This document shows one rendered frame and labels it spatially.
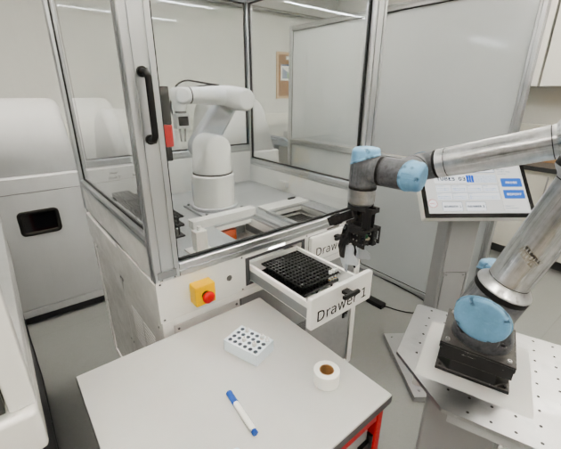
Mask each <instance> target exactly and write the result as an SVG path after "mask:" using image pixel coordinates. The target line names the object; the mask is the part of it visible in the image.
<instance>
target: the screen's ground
mask: <svg viewBox="0 0 561 449"><path fill-rule="evenodd" d="M462 175H495V176H496V180H497V183H459V181H458V177H457V175H455V176H445V177H439V178H435V179H428V180H427V181H426V184H425V188H426V194H427V199H437V196H436V190H435V184H497V185H498V187H499V191H500V197H501V200H438V201H437V203H438V208H430V207H428V209H429V214H468V213H530V212H531V208H530V204H529V200H528V198H527V194H526V190H525V187H524V181H523V177H522V175H521V171H520V167H519V166H513V167H503V168H497V169H494V173H467V174H462ZM500 178H521V182H522V186H523V187H502V186H501V182H500ZM503 190H524V195H525V199H505V197H504V193H503ZM442 201H462V205H463V209H464V211H443V205H442ZM465 201H485V203H486V207H487V211H467V207H466V202H465Z"/></svg>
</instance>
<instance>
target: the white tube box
mask: <svg viewBox="0 0 561 449"><path fill-rule="evenodd" d="M245 328H246V327H245V326H243V325H241V326H240V327H239V328H238V329H237V330H235V331H234V332H233V333H232V334H230V335H229V336H228V337H227V338H225V339H224V350H225V351H227V352H229V353H231V354H233V355H236V356H237V357H239V358H240V359H242V360H244V361H246V362H248V363H251V364H253V365H255V366H256V367H257V366H258V365H259V364H260V363H261V362H262V361H263V360H264V359H265V358H266V357H267V356H268V355H269V354H270V353H271V352H272V351H273V339H270V338H269V342H265V337H266V336H264V339H260V333H258V332H256V331H252V330H251V329H249V332H245ZM243 336H245V337H246V342H242V337H243ZM253 341H255V342H256V347H252V342H253Z"/></svg>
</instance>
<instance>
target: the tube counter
mask: <svg viewBox="0 0 561 449"><path fill-rule="evenodd" d="M457 177H458V181H459V183H497V180H496V176H495V175H457Z"/></svg>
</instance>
